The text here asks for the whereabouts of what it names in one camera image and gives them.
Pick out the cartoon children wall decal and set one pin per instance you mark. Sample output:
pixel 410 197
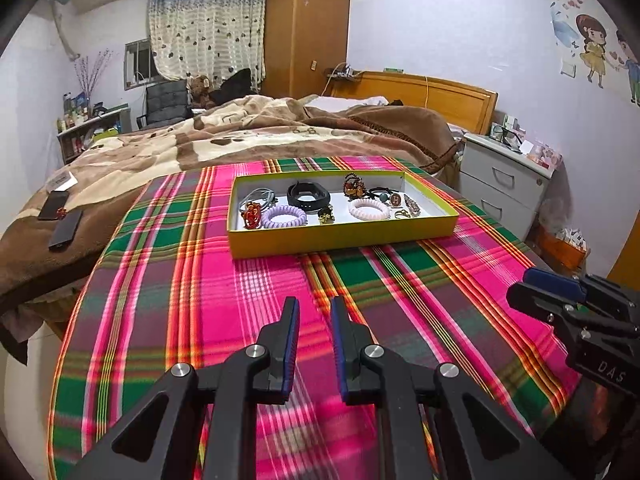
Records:
pixel 592 45

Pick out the row of bottles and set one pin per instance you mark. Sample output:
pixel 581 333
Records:
pixel 75 115

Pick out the orange storage box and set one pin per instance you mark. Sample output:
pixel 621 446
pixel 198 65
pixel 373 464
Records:
pixel 562 250

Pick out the row of small cosmetic boxes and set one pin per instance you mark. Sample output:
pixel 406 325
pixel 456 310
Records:
pixel 510 132

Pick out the black gold hair clip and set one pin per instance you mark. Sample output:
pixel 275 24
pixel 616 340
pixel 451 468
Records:
pixel 326 215

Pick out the white pillow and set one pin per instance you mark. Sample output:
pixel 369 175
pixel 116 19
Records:
pixel 340 102

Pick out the window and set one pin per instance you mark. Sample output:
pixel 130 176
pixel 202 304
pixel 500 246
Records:
pixel 137 65

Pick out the cream patterned curtain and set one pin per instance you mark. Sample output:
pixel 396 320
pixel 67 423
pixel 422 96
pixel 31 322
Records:
pixel 200 35

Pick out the small gold clip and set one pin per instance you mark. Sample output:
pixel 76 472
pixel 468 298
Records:
pixel 401 214

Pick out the wooden wardrobe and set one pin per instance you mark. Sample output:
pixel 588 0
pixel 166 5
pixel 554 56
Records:
pixel 305 30

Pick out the black phone with red charm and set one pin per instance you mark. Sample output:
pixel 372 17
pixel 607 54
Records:
pixel 52 205

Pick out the white card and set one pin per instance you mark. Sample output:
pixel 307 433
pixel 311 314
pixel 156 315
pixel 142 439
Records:
pixel 61 182

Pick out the black chair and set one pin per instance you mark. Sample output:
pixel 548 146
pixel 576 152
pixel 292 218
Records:
pixel 167 102

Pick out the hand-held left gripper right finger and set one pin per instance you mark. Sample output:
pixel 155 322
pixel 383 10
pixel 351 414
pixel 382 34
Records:
pixel 340 345

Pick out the red gold hair clip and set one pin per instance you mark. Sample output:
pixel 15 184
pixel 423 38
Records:
pixel 251 217

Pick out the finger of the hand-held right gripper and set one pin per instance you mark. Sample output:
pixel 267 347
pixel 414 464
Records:
pixel 555 281
pixel 530 300

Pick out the brown teddy bear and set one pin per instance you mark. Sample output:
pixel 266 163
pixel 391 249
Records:
pixel 200 87

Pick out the round gold brooch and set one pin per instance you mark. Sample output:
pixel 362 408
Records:
pixel 396 200

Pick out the yellow cardboard box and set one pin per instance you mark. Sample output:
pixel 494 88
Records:
pixel 300 241

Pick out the black wristband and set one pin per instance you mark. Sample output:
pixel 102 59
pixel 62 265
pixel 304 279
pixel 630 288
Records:
pixel 300 201

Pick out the wooden bed headboard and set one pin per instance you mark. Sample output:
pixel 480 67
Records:
pixel 450 100

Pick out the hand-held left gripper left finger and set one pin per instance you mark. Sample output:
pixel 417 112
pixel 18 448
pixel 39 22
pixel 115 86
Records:
pixel 291 340

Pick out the dried flower branches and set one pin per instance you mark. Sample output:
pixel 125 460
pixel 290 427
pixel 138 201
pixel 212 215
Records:
pixel 90 75

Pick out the power strip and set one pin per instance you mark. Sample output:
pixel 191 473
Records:
pixel 345 74

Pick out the white shelf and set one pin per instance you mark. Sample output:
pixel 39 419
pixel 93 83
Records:
pixel 100 125

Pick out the pink green plaid tablecloth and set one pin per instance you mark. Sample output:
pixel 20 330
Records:
pixel 175 285

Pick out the white nightstand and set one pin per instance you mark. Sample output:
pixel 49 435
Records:
pixel 495 185

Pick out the brown patterned blanket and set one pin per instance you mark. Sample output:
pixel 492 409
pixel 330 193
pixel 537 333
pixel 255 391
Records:
pixel 175 145

